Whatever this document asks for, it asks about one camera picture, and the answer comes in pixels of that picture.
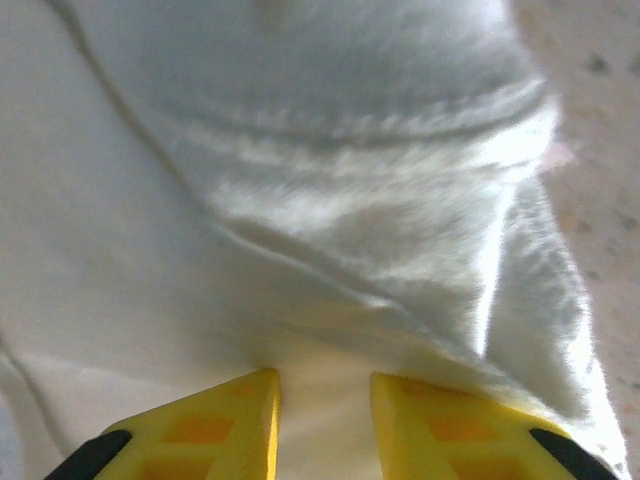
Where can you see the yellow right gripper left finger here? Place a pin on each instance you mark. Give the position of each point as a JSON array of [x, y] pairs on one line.
[[210, 435]]

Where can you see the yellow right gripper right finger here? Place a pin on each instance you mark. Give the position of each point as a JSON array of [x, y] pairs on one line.
[[450, 440]]

